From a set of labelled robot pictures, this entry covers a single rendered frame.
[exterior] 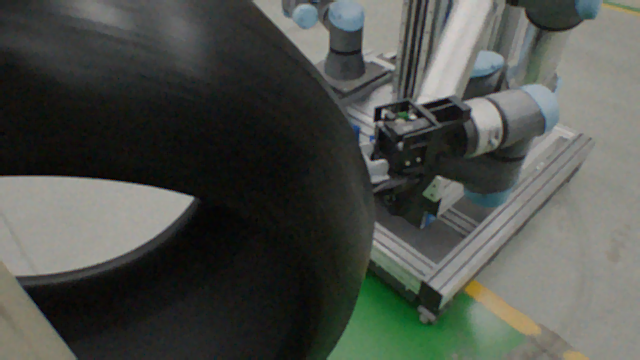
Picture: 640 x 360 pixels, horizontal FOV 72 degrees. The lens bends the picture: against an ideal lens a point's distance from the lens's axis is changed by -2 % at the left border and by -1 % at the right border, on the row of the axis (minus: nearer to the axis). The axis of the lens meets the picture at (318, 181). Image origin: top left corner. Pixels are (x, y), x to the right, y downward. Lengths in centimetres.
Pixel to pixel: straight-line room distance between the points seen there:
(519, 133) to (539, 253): 150
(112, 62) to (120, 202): 212
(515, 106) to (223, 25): 48
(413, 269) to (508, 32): 87
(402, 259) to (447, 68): 98
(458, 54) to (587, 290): 146
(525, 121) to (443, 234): 116
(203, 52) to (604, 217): 230
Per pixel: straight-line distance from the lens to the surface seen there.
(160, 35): 22
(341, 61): 157
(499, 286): 195
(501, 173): 71
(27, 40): 21
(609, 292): 213
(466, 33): 84
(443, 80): 78
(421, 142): 55
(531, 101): 67
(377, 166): 54
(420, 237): 174
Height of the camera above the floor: 149
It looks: 42 degrees down
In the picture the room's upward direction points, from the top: straight up
